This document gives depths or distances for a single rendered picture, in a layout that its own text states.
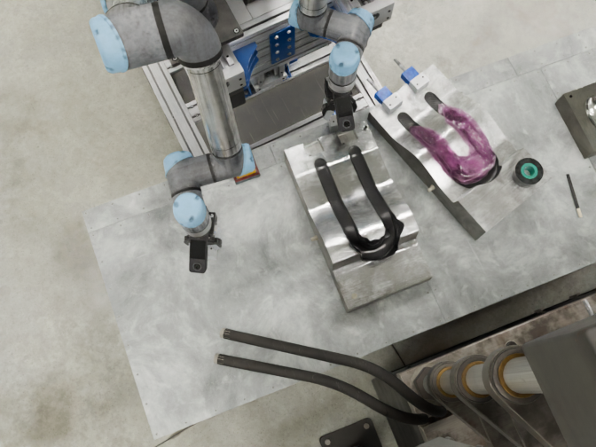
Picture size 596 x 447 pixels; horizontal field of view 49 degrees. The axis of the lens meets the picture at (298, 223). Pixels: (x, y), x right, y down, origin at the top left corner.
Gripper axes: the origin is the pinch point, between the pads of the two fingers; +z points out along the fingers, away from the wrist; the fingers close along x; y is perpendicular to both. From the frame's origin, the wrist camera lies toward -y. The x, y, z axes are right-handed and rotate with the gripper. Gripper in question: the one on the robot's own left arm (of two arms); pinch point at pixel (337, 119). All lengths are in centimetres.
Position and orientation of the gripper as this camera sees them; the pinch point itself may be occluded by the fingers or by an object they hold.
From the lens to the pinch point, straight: 200.4
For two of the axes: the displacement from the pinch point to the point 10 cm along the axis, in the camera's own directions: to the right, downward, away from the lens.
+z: 0.0, 2.6, 9.7
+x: -9.9, 1.4, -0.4
